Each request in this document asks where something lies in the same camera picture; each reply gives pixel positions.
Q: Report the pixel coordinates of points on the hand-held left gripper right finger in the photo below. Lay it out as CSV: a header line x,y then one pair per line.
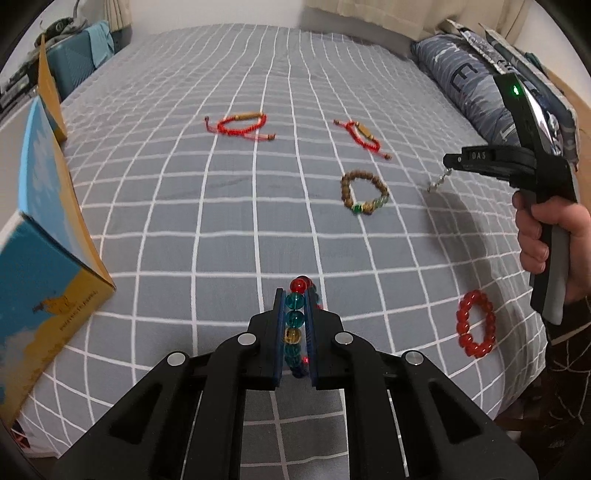
x,y
313,342

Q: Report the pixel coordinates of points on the person's right forearm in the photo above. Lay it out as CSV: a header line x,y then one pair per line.
x,y
568,369

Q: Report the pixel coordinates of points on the teal suitcase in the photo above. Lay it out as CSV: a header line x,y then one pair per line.
x,y
74,60

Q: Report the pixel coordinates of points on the grey striped pillow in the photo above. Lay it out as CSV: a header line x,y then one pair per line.
x,y
466,83

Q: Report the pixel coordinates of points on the blue and yellow cardboard box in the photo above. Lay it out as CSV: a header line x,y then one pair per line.
x,y
41,230

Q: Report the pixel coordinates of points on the silver foil packet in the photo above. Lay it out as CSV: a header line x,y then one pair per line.
x,y
480,46

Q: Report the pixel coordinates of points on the grey checked bedsheet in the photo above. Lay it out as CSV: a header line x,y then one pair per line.
x,y
258,221

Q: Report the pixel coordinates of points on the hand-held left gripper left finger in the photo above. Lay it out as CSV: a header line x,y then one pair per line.
x,y
279,333

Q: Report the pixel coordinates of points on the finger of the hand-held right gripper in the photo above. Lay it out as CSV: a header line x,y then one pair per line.
x,y
480,160

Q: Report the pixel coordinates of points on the person's right hand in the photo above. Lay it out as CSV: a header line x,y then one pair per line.
x,y
531,230

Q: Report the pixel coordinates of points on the brown cardboard panel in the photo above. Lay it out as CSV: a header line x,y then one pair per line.
x,y
50,97

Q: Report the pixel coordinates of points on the beige curtain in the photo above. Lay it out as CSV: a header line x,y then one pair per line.
x,y
415,18

